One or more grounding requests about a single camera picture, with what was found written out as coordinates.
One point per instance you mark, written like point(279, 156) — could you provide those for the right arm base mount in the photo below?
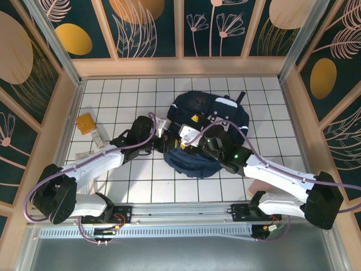
point(239, 211)

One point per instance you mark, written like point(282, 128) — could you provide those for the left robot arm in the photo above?
point(93, 163)

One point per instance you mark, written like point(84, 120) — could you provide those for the yellow leather wallet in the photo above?
point(85, 123)

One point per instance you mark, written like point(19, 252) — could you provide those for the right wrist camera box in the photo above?
point(189, 135)

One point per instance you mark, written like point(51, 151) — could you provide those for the aluminium frame post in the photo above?
point(55, 42)
point(301, 42)

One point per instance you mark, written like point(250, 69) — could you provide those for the aluminium mounting rail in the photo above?
point(180, 211)

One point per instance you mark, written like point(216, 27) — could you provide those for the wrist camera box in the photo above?
point(162, 127)
point(189, 135)

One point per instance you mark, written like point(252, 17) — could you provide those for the navy blue backpack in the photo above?
point(194, 166)

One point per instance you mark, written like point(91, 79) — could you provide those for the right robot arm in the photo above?
point(270, 175)

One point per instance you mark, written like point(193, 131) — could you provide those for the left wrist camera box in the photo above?
point(162, 127)

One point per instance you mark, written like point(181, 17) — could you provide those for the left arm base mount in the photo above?
point(124, 211)

